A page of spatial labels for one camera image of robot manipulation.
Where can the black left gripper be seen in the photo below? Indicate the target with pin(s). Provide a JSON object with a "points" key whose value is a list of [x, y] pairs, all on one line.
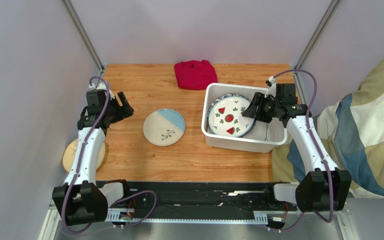
{"points": [[128, 110]]}

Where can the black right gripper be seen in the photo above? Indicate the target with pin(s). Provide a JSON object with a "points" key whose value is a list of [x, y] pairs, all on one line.
{"points": [[260, 107]]}

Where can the white rectangular plate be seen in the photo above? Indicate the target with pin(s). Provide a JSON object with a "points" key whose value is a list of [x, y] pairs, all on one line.
{"points": [[260, 131]]}

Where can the blue floral plate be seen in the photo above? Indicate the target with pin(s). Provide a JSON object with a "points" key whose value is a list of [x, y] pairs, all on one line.
{"points": [[218, 98]]}

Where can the white plastic bin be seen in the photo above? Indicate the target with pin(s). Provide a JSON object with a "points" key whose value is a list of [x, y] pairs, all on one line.
{"points": [[223, 125]]}

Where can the light blue plate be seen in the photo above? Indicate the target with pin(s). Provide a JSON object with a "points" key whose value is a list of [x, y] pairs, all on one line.
{"points": [[164, 127]]}

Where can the round wooden board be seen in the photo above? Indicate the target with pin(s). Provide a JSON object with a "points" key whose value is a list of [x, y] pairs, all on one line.
{"points": [[70, 152]]}

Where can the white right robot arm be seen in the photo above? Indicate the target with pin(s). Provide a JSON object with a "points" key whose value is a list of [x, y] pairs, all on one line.
{"points": [[325, 186]]}

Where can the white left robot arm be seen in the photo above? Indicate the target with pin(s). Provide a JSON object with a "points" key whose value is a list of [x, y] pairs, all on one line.
{"points": [[79, 200]]}

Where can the red folded cloth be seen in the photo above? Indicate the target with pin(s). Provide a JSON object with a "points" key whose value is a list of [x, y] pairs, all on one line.
{"points": [[195, 75]]}

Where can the patterned quilt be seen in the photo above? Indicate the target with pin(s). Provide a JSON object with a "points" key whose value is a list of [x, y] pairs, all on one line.
{"points": [[352, 132]]}

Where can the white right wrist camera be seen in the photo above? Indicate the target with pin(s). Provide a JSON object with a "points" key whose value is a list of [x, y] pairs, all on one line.
{"points": [[271, 85]]}

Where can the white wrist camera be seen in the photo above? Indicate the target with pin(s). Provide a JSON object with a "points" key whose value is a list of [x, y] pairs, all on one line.
{"points": [[101, 86], [271, 85]]}

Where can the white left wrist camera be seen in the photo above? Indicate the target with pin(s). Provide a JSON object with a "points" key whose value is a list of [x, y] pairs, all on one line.
{"points": [[101, 86]]}

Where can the aluminium frame post right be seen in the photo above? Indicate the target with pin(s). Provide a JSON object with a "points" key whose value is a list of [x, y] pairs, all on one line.
{"points": [[317, 33]]}

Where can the aluminium frame post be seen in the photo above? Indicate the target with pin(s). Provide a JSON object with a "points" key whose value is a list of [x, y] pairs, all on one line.
{"points": [[77, 23], [317, 33]]}

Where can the aluminium frame post left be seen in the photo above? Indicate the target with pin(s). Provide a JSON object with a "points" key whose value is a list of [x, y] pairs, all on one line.
{"points": [[77, 23]]}

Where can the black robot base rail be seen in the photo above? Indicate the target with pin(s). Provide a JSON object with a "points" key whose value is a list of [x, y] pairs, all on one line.
{"points": [[199, 202]]}

